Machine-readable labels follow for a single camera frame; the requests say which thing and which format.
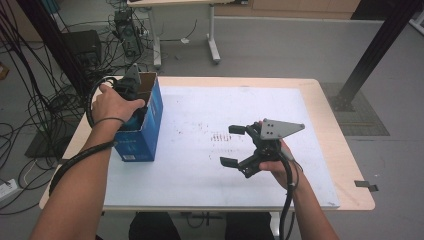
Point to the dark blue cardboard box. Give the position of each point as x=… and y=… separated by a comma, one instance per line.
x=140, y=146

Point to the black wrist band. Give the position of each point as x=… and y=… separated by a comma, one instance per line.
x=110, y=118

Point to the person's left hand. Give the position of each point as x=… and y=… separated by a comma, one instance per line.
x=111, y=106

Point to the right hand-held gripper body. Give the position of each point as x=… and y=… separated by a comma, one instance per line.
x=270, y=146

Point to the computer tower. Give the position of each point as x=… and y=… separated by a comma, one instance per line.
x=128, y=33

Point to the person's left leg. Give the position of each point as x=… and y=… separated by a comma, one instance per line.
x=153, y=226

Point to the black metal stand post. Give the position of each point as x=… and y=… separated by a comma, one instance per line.
x=376, y=46
x=50, y=33

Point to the white power strip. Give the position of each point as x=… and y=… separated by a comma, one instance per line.
x=8, y=190

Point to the dark grid floor mat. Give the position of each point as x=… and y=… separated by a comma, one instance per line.
x=366, y=120

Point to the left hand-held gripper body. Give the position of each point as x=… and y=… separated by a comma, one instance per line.
x=130, y=85

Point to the person's leg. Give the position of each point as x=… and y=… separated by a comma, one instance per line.
x=153, y=226
x=248, y=226

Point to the black equipment box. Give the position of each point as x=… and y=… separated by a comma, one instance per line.
x=81, y=45

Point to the small white plug adapter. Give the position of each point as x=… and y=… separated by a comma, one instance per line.
x=185, y=40

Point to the white paper sheet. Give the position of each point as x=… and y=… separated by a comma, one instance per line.
x=200, y=180

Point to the white-legged background desk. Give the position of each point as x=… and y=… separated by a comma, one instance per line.
x=211, y=33

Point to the black tape strip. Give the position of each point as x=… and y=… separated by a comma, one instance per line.
x=365, y=184

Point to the black floor base plate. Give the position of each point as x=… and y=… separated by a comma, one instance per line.
x=43, y=146

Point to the person's right hand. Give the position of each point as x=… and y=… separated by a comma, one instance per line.
x=285, y=173

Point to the person's right leg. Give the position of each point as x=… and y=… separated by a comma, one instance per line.
x=248, y=226

